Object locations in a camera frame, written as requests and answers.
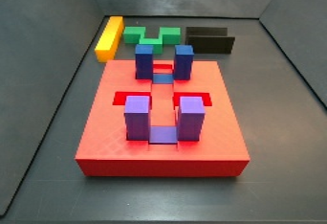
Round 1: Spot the black angle bracket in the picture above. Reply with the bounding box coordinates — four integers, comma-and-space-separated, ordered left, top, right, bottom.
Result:
185, 27, 235, 55

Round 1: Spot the red board base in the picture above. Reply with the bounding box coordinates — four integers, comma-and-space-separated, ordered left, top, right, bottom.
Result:
74, 60, 251, 177

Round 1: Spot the dark blue U block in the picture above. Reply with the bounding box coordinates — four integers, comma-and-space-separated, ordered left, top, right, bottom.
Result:
135, 44, 193, 84

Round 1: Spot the purple U block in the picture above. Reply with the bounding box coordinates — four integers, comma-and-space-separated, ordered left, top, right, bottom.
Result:
124, 96, 205, 145

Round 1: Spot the long yellow block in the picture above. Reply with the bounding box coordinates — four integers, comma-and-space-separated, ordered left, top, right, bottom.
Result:
95, 16, 124, 62

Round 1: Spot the green stepped block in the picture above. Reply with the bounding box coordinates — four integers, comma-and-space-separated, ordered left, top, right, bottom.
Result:
123, 26, 181, 55

